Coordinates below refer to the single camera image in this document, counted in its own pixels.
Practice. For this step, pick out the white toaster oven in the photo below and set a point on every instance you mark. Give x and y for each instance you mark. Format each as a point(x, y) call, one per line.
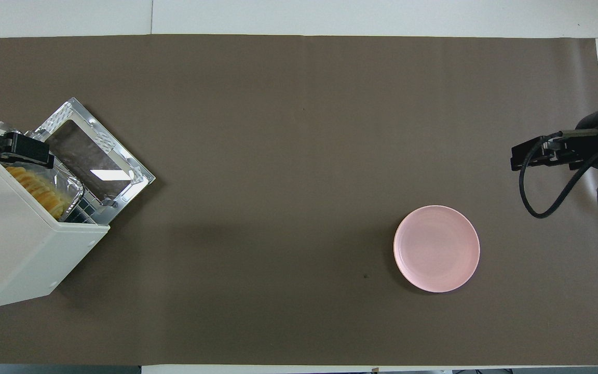
point(13, 244)

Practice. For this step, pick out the pink round plate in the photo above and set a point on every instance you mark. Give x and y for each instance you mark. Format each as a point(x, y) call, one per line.
point(436, 248)

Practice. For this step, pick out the aluminium foil tray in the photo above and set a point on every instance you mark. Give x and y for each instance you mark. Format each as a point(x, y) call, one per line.
point(68, 189)

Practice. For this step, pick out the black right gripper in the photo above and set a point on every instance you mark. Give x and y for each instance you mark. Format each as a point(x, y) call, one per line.
point(579, 150)

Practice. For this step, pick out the glass oven door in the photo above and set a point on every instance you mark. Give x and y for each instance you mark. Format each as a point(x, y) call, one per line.
point(94, 156)

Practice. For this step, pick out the brown table mat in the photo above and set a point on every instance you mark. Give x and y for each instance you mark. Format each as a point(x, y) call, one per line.
point(288, 182)

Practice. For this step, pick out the yellow sliced bread loaf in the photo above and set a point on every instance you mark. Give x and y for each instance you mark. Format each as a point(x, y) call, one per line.
point(39, 189)

